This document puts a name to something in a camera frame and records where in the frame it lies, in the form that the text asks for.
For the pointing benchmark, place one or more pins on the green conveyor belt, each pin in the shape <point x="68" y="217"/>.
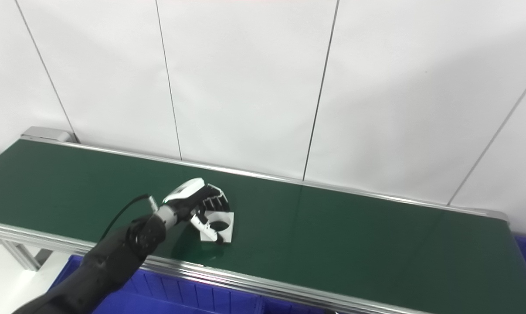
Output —
<point x="354" y="244"/>

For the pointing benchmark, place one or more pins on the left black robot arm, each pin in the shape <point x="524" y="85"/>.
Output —
<point x="106" y="266"/>

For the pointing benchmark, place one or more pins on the white square part round hole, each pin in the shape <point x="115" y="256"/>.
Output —
<point x="229" y="231"/>

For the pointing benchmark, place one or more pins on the aluminium conveyor leg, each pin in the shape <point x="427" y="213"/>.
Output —
<point x="23" y="257"/>

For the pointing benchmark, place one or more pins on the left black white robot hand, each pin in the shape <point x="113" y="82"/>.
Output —
<point x="184" y="194"/>

